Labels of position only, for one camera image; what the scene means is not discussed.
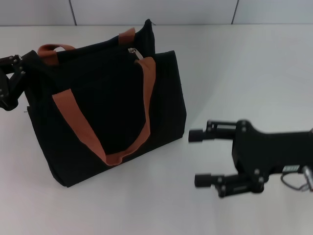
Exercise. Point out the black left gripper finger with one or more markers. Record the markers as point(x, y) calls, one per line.
point(14, 98)
point(17, 62)

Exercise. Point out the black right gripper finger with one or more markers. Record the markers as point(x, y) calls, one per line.
point(239, 184)
point(217, 133)

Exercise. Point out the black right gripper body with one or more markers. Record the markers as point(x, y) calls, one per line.
point(269, 151)

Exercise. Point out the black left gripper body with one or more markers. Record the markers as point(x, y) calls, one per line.
point(3, 83)

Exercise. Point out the silver zipper pull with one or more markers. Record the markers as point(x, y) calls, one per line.
point(139, 55)

